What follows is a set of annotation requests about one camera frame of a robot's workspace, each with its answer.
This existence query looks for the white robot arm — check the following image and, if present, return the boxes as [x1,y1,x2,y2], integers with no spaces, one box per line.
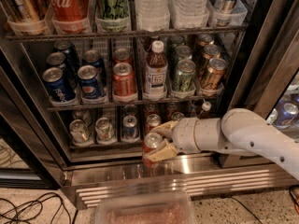
[146,108,299,180]

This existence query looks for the red coke can front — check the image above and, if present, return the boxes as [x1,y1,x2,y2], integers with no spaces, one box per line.
[142,133,163,168]

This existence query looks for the blue can bottom shelf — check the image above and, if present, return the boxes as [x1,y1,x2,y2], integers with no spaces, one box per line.
[122,116,138,139]

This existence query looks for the green can front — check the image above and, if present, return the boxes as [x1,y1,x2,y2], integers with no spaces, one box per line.
[172,59,195,92]

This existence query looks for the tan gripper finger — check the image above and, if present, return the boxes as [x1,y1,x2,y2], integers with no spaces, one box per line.
[145,140,178,162]
[150,120,178,138]

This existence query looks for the black floor cable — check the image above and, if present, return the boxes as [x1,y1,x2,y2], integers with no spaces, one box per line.
[0,191,78,224]

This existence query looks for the green can middle row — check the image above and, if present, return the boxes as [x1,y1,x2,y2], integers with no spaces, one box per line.
[174,45,192,64]

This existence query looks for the pepsi can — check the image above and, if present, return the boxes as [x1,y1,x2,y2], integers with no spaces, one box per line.
[78,65,106,99]
[82,49,107,86]
[42,67,76,102]
[47,51,77,89]

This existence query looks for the rear right pepsi can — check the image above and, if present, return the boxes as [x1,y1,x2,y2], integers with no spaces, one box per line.
[82,49,107,86]

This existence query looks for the silver can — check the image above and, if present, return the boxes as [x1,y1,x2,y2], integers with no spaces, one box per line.
[69,119,91,144]
[95,118,115,142]

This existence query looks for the clear water bottle right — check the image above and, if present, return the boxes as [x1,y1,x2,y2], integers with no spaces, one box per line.
[169,0,209,29]

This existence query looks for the clear water bottle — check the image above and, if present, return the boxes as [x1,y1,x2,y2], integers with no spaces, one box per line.
[169,0,209,29]
[135,0,170,32]

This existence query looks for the red coke can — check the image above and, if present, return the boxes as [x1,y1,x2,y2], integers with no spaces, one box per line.
[142,133,163,168]
[145,114,161,133]

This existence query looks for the fridge glass door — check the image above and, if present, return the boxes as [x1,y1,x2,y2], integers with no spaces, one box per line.
[218,0,299,169]

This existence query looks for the tea bottle bottom shelf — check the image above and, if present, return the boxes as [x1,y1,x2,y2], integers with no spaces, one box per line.
[197,101,211,119]

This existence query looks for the large coca cola can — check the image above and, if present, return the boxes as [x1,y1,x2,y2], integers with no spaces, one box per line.
[50,0,88,34]

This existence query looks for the clear plastic bin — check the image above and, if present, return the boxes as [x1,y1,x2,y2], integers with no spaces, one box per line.
[94,191,196,224]

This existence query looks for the front left pepsi can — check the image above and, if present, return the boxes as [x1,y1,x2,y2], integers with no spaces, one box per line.
[42,67,76,102]

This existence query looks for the clear water bottle left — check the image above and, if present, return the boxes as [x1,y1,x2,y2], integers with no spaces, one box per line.
[135,0,170,32]

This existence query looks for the rear left pepsi can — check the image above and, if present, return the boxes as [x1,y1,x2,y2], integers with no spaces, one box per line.
[47,51,77,89]

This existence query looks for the gold can top shelf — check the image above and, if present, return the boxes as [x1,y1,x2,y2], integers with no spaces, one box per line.
[3,0,48,35]

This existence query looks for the front right pepsi can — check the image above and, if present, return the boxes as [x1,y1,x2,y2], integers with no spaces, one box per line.
[78,65,106,99]

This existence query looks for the orange soda can bottom shelf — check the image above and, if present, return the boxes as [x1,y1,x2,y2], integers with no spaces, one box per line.
[171,111,185,121]

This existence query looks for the slim can top right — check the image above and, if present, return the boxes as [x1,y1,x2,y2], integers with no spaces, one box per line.
[214,0,238,27]

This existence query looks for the gold can front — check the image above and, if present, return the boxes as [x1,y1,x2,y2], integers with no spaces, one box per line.
[200,58,227,90]

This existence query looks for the red can middle shelf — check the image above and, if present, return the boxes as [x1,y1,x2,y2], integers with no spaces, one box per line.
[112,63,136,96]

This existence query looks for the rear red can middle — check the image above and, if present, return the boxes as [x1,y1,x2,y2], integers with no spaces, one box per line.
[113,48,134,65]

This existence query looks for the silver can bottom left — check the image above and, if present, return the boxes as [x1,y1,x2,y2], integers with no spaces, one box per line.
[69,119,91,144]

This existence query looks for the red coke can behind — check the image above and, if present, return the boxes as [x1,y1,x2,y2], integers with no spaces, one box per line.
[145,114,161,133]

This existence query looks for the tea bottle white cap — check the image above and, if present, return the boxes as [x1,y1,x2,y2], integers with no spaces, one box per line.
[144,40,168,94]

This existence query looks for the blue can behind door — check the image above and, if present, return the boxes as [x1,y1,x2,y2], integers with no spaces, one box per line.
[274,102,298,129]

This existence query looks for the gold can middle row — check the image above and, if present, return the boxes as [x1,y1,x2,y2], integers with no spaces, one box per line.
[199,44,222,77]

